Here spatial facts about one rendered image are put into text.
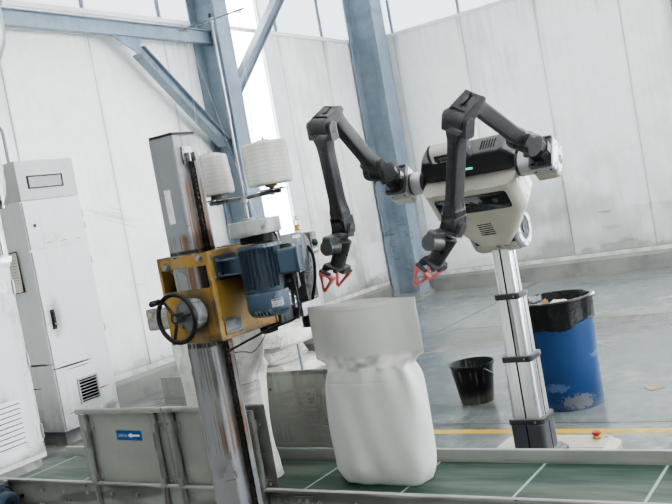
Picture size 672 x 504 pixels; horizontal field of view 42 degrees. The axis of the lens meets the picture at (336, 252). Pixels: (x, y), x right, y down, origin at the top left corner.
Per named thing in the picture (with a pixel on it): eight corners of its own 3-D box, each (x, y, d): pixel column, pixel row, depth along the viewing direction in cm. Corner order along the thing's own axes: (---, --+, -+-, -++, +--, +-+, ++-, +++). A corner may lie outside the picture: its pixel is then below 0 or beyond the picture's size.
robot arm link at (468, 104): (482, 90, 267) (458, 81, 274) (461, 129, 269) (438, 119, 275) (546, 139, 300) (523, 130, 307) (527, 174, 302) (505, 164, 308)
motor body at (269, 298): (301, 308, 301) (288, 238, 300) (275, 317, 289) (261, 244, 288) (267, 312, 310) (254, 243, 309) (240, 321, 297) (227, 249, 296)
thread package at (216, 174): (243, 192, 326) (235, 148, 325) (219, 195, 314) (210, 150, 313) (214, 198, 334) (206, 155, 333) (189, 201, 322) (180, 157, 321)
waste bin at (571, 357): (622, 389, 529) (604, 285, 525) (598, 414, 486) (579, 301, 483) (546, 392, 555) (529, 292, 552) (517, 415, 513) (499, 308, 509)
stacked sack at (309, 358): (337, 364, 645) (334, 345, 644) (288, 388, 589) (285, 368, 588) (290, 367, 667) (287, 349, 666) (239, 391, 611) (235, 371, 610)
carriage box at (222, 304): (280, 321, 323) (265, 238, 321) (222, 342, 294) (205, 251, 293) (230, 326, 336) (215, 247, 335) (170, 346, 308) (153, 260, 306)
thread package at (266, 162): (303, 181, 312) (294, 134, 311) (275, 185, 298) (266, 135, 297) (267, 188, 321) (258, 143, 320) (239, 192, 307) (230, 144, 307)
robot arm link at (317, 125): (340, 96, 303) (318, 97, 309) (325, 128, 299) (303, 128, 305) (397, 169, 335) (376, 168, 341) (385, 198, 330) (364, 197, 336)
